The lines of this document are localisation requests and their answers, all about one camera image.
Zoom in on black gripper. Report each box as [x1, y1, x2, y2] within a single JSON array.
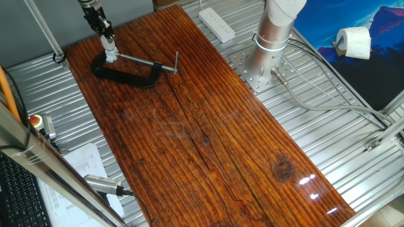
[[81, 3, 116, 44]]

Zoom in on white plug-in lamp socket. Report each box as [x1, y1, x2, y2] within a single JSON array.
[[105, 47, 121, 64]]

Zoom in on black C-clamp with steel screw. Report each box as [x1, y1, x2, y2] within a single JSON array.
[[90, 50, 179, 90]]

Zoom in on white power strip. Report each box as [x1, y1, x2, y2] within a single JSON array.
[[198, 7, 236, 44]]

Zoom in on red emergency stop button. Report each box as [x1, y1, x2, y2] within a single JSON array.
[[28, 113, 57, 141]]

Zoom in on printed white paper sheets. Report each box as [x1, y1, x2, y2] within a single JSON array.
[[36, 143, 126, 227]]

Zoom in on brown wooden board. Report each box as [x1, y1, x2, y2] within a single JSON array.
[[64, 4, 357, 227]]

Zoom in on grey ribbed handheld device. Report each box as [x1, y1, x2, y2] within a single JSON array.
[[83, 174, 125, 197]]

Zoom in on black computer keyboard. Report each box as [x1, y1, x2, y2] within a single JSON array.
[[0, 153, 53, 227]]

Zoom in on wooden paper roll holder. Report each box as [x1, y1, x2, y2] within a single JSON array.
[[331, 35, 347, 58]]

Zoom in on white toilet paper roll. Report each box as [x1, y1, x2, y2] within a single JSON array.
[[336, 26, 372, 61]]

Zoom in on blue mountain poster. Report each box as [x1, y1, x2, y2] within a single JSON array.
[[293, 0, 404, 112]]

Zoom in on thin black cable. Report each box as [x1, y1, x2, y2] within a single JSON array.
[[0, 67, 32, 151]]

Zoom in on orange cable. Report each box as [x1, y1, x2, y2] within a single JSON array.
[[0, 65, 21, 124]]

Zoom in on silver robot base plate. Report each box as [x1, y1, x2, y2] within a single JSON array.
[[229, 47, 299, 94]]

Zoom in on aluminium frame beam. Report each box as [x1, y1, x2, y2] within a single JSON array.
[[0, 91, 128, 227], [365, 91, 404, 152]]

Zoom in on black device cable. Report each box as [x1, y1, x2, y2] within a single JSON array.
[[121, 188, 154, 227]]

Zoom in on thick grey base cable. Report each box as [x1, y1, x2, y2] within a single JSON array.
[[270, 67, 404, 133]]

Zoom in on thin white cable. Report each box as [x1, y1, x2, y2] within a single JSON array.
[[282, 54, 384, 130]]

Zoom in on black base cable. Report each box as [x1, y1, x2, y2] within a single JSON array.
[[285, 39, 391, 129]]

